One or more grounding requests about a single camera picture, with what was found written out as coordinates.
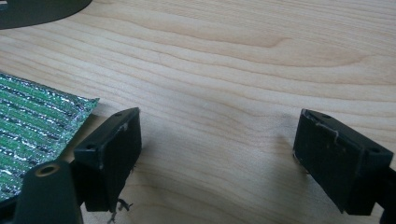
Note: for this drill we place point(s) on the green foil snack packet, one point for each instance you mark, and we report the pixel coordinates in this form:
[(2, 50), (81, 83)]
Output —
[(34, 133)]

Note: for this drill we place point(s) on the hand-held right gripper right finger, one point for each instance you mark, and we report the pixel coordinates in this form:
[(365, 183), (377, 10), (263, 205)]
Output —
[(336, 161)]

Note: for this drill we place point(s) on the dark round plate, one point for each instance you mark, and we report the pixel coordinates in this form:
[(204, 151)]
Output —
[(34, 11)]

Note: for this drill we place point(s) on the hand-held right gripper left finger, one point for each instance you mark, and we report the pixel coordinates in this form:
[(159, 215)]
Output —
[(107, 161)]

